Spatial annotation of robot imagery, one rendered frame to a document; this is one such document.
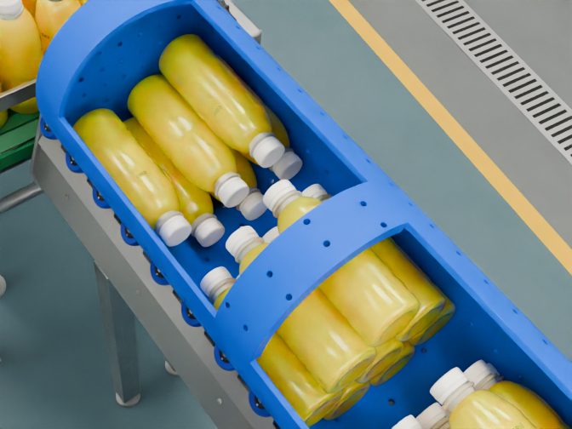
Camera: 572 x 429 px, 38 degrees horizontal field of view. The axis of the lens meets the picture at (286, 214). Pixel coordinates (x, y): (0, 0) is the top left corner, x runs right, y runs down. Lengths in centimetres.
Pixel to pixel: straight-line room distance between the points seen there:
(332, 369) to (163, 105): 44
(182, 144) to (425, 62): 184
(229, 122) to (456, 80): 183
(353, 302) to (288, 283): 8
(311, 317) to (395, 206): 15
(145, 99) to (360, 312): 44
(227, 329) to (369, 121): 177
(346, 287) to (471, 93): 197
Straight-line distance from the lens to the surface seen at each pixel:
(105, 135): 111
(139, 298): 122
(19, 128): 138
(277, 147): 105
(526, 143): 273
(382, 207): 90
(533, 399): 93
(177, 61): 112
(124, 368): 188
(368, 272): 88
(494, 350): 105
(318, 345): 90
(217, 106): 107
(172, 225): 104
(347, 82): 272
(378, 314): 87
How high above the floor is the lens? 194
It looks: 55 degrees down
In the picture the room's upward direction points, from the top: 11 degrees clockwise
